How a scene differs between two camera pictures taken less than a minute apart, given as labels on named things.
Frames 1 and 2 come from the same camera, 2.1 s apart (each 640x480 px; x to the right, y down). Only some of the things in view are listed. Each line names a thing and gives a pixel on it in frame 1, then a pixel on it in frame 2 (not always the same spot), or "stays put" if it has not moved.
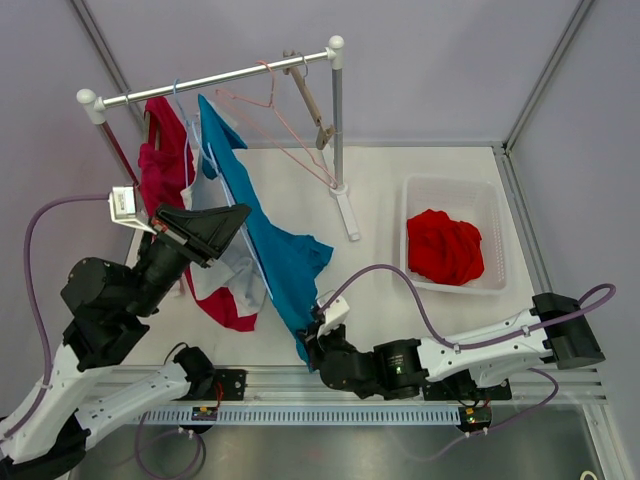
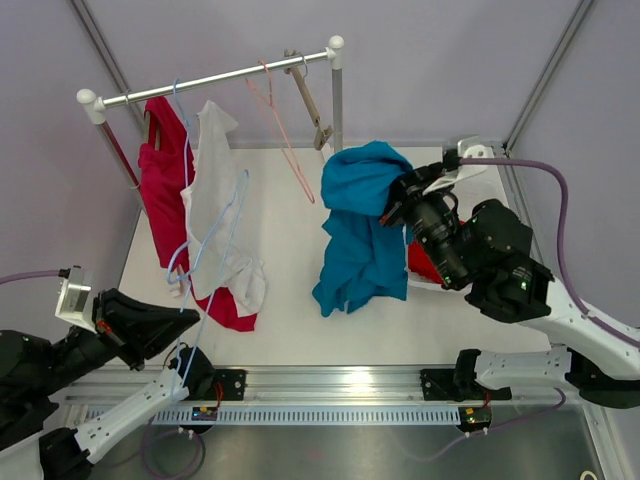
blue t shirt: [293, 270] to [366, 258]
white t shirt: [235, 275] stays put
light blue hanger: [215, 166] to [245, 185]
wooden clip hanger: [325, 133] stays put
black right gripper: [315, 344] to [407, 188]
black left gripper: [211, 228] to [140, 329]
